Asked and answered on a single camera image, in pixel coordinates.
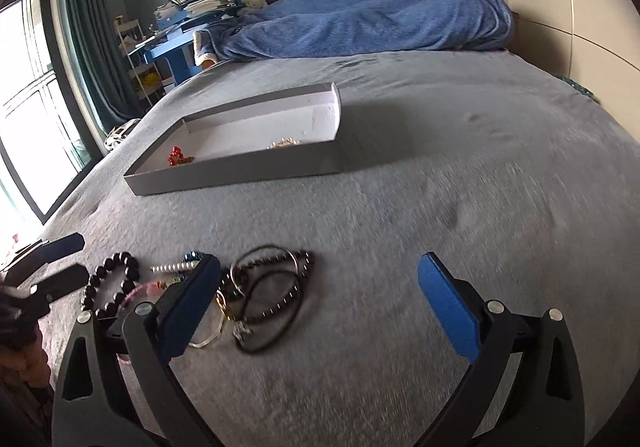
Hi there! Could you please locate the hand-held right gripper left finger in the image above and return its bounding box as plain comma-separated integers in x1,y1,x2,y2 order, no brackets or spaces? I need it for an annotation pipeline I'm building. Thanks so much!
51,254,227,447

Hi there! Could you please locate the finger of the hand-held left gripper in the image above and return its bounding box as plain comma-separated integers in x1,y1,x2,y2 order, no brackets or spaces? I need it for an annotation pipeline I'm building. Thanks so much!
7,233,86,278
27,263,91,304

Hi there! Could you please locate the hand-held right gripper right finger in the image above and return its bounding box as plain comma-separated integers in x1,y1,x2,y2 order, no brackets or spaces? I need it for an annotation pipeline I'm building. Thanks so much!
415,252,587,447

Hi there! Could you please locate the thin gold chain bracelet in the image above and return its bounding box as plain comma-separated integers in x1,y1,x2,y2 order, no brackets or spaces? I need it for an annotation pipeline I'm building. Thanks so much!
189,291,233,351

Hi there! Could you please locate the pearl hair clip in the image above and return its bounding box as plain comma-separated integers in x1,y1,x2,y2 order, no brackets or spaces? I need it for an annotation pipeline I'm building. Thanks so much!
150,260,197,275

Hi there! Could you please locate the thin pink bracelet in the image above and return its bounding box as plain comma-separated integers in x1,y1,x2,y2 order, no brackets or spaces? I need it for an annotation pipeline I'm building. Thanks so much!
121,278,182,302

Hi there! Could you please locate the large black bead bracelet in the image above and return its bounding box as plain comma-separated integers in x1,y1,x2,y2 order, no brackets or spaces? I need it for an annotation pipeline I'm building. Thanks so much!
81,251,142,321

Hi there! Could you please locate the black hair tie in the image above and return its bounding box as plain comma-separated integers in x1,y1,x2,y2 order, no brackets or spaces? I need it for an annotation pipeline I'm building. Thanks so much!
232,271,304,356

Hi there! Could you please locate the silver bangle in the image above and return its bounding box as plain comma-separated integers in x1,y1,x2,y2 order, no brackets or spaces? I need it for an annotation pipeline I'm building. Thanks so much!
227,246,299,299

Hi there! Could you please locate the dark small bead bracelet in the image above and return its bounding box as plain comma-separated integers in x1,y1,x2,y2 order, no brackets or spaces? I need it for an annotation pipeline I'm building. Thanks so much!
227,249,317,328

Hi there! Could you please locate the grey cardboard tray box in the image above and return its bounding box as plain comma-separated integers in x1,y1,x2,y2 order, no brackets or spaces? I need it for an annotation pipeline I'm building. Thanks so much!
123,82,343,198

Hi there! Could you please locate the person's left hand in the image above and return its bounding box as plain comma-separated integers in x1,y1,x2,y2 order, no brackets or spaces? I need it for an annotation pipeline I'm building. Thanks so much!
0,324,52,392

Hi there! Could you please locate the white object on floor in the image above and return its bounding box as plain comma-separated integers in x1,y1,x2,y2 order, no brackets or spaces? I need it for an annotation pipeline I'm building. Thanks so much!
104,119,144,148

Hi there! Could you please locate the window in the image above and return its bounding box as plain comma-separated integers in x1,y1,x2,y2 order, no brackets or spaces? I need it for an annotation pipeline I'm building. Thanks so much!
0,0,97,224

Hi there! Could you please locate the teal curtain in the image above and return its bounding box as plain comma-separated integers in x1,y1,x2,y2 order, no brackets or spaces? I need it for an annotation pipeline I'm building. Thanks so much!
57,0,133,138

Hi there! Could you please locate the blue desk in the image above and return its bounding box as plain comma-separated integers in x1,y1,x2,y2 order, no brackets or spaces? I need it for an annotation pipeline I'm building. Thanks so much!
127,0,247,88

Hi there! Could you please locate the white and pink cloth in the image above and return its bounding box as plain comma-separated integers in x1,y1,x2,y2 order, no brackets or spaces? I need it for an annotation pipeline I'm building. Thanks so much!
192,29,222,71

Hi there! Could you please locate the green patterned cloth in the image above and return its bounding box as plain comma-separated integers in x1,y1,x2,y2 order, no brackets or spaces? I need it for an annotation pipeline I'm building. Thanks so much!
557,75,602,104

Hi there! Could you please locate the blue fleece blanket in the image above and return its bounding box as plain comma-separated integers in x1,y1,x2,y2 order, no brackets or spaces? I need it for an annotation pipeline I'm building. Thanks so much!
200,0,516,65

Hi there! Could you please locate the cream wardrobe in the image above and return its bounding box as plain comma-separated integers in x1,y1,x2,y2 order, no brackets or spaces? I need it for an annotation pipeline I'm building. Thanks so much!
492,0,640,144

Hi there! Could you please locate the red bead bracelet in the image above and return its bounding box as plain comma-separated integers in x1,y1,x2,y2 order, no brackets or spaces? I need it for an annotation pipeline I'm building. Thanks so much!
167,146,197,168

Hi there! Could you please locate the white wire rack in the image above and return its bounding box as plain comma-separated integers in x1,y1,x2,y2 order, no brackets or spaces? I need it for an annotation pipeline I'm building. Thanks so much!
114,16,167,106

